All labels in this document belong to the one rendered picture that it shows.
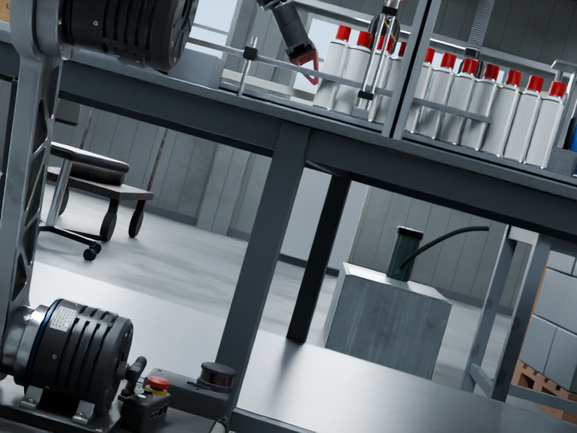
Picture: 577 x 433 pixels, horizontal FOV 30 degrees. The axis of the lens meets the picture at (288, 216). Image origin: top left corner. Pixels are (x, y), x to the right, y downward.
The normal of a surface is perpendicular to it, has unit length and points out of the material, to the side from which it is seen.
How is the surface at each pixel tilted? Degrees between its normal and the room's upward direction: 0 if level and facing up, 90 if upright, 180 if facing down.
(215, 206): 90
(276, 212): 90
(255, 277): 90
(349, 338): 90
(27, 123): 115
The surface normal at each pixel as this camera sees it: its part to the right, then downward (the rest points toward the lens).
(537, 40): -0.04, 0.03
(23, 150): -0.15, 0.43
